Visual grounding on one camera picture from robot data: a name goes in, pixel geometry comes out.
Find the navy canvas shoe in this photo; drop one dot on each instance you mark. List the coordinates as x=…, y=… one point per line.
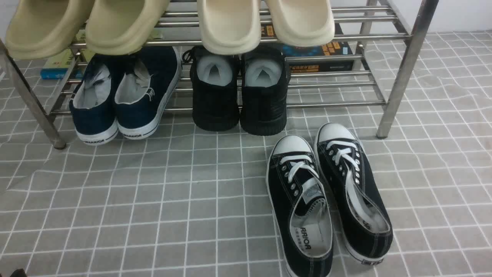
x=91, y=103
x=150, y=77

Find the stainless steel shoe rack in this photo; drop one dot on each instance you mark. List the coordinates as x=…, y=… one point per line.
x=379, y=19

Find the black knit sneaker right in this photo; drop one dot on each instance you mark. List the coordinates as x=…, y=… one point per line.
x=265, y=75

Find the black knit sneaker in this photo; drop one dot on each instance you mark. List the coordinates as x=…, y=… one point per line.
x=214, y=84
x=265, y=75

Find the black knit sneaker left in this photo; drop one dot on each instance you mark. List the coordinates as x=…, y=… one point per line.
x=214, y=84

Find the black white canvas sneaker left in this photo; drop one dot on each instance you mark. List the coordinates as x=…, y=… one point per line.
x=300, y=208

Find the black white canvas sneaker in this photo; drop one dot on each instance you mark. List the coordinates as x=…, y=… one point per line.
x=300, y=208
x=343, y=165

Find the cream slipper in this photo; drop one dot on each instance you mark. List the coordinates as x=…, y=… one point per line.
x=303, y=23
x=229, y=27

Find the black orange book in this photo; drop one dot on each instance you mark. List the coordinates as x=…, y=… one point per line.
x=328, y=57

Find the black white canvas sneaker right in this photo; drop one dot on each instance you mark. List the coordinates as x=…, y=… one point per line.
x=343, y=165

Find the beige slipper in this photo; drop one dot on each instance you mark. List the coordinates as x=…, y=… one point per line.
x=44, y=28
x=119, y=27

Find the beige slipper far left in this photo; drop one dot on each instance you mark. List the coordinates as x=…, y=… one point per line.
x=44, y=28

